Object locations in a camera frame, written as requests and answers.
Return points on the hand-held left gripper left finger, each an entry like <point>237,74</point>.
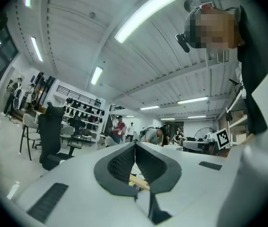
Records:
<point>105,171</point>

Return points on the black balcony railing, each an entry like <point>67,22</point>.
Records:
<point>77,94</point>

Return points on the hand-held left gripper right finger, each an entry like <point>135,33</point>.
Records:
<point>167,174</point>

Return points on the black head-mounted camera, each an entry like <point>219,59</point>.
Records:
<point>183,42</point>

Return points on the white shelf of black hats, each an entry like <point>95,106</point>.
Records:
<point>84,117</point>

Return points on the white ceiling air vent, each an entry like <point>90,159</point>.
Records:
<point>222,55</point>

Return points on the person's dark shirt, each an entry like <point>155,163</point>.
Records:
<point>254,55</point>

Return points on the person's head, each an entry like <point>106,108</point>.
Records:
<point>215,29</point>

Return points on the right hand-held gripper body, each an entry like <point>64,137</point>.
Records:
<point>223,138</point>

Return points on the person's left forearm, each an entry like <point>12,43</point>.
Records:
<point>248,139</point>

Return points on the grey chair with black legs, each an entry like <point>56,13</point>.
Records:
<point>67,131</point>
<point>29,126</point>

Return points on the black office chair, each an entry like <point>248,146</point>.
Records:
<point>50,136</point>

